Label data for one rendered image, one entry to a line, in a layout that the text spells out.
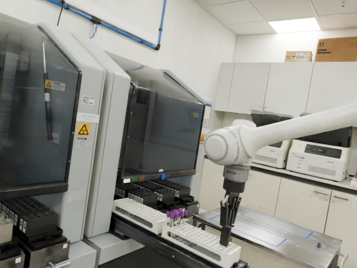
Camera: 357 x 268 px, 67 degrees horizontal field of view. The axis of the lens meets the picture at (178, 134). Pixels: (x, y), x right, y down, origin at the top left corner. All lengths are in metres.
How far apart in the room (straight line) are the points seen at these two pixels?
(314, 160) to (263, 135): 2.48
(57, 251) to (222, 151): 0.67
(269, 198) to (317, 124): 2.60
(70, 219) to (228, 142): 0.70
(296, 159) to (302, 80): 0.98
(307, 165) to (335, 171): 0.26
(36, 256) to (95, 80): 0.63
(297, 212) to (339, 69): 1.65
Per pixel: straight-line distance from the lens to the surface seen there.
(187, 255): 1.08
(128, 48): 2.72
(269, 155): 3.35
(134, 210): 1.25
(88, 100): 1.09
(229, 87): 3.96
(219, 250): 1.02
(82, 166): 1.12
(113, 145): 1.19
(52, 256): 1.08
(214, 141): 0.75
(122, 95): 1.19
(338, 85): 3.56
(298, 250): 1.34
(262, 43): 4.32
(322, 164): 3.23
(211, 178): 3.68
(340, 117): 0.88
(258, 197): 3.44
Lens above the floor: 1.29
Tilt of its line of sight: 3 degrees down
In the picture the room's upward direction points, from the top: 9 degrees clockwise
